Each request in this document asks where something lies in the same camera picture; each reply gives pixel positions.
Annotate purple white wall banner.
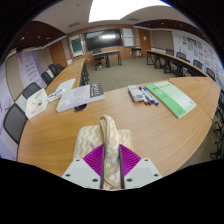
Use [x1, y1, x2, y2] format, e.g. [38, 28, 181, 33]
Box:
[0, 63, 18, 161]
[16, 50, 44, 88]

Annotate green-tinted wall whiteboard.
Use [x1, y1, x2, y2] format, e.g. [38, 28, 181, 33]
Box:
[69, 34, 85, 58]

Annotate wooden desk with black legs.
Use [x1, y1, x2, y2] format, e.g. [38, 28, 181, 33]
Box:
[92, 49, 123, 69]

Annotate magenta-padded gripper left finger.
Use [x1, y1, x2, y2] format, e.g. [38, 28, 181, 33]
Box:
[61, 143, 107, 190]

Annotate black mesh office chair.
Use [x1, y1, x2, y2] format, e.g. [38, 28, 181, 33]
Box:
[22, 82, 43, 100]
[3, 103, 29, 146]

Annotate green booklet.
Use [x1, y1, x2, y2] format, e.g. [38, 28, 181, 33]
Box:
[145, 81, 197, 119]

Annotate white wall whiteboard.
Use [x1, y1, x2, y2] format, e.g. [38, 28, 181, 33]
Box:
[122, 27, 135, 48]

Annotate yellow white zigzag towel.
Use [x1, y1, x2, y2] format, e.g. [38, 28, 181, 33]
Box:
[73, 114, 134, 190]

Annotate row of black office chairs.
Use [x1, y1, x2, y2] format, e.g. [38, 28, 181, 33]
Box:
[165, 48, 224, 159]
[40, 63, 66, 87]

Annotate brown wooden door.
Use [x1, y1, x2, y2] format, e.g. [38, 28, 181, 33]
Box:
[138, 28, 152, 58]
[49, 41, 69, 68]

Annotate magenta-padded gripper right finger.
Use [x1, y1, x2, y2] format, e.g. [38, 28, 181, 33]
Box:
[118, 143, 163, 190]

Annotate thick white grey book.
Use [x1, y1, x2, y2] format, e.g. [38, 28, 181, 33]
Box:
[55, 82, 105, 113]

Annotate large black wall screen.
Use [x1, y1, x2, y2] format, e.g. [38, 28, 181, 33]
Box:
[83, 28, 124, 53]

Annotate bright ceiling light panel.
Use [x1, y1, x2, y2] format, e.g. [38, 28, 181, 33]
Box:
[88, 0, 171, 24]

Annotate small wooden side table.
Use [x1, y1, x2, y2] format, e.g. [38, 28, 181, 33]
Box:
[131, 47, 143, 59]

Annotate red whiteboard marker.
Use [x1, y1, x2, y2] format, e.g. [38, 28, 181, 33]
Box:
[138, 89, 150, 106]

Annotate black swivel desk chair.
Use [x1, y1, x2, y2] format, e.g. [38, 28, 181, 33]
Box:
[93, 49, 106, 70]

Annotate blue whiteboard marker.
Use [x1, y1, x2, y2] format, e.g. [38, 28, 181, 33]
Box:
[138, 86, 156, 105]
[143, 87, 160, 107]

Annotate long wooden conference table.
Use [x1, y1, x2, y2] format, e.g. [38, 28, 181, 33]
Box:
[146, 49, 208, 78]

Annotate cream white box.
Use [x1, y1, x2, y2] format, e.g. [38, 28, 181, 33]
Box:
[24, 88, 49, 120]

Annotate round dark table grommet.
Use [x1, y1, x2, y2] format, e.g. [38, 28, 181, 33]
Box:
[73, 103, 89, 113]

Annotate white printed paper booklet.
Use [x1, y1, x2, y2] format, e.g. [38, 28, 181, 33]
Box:
[46, 78, 76, 104]

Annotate colourful wall posters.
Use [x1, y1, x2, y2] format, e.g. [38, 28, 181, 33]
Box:
[173, 31, 224, 89]

